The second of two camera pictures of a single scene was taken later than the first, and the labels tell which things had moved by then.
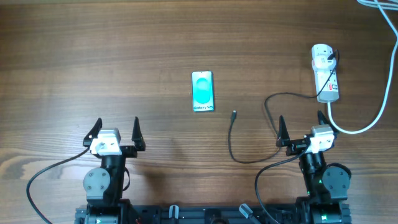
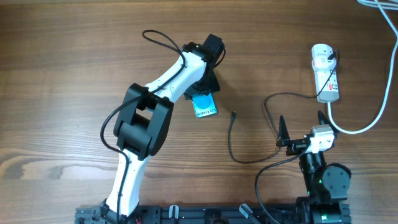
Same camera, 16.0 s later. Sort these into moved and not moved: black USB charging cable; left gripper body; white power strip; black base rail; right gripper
Moved: left gripper body
Not moved: black USB charging cable; black base rail; white power strip; right gripper
